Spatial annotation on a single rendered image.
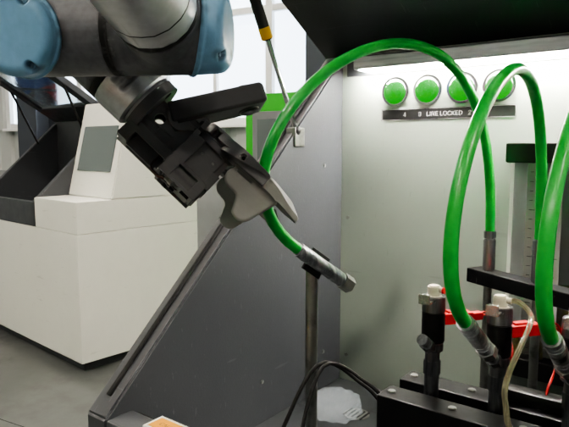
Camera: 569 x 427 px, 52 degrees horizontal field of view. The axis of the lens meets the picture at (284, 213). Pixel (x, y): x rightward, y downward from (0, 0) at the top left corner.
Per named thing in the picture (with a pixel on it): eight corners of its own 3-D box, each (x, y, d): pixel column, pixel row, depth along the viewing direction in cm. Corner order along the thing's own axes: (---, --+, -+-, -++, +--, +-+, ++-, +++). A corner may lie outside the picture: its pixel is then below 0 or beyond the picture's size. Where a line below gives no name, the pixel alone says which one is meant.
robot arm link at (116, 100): (141, 66, 70) (145, 39, 62) (169, 93, 71) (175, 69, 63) (96, 107, 68) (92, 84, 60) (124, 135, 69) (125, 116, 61)
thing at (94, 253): (-48, 335, 398) (-69, 35, 375) (97, 303, 478) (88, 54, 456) (40, 388, 311) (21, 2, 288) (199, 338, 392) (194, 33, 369)
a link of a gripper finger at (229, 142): (261, 198, 66) (205, 152, 68) (271, 187, 66) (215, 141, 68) (261, 182, 62) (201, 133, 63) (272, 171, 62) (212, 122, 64)
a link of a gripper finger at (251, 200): (268, 252, 64) (207, 199, 66) (303, 213, 65) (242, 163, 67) (269, 244, 61) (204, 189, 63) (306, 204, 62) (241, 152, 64)
